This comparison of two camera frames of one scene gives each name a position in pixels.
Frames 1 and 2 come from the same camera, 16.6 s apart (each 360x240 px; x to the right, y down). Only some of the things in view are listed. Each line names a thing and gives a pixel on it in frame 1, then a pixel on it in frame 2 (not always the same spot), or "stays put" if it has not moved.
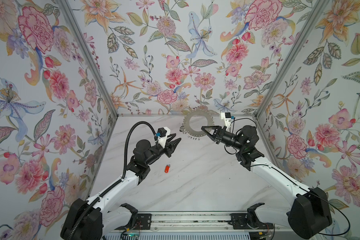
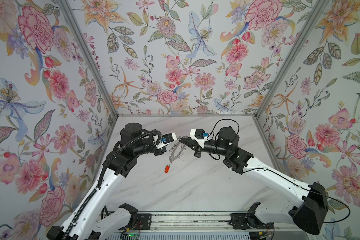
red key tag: [166, 169] stays put
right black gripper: [220, 136] -> [192, 143]
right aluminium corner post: [320, 7] stays put
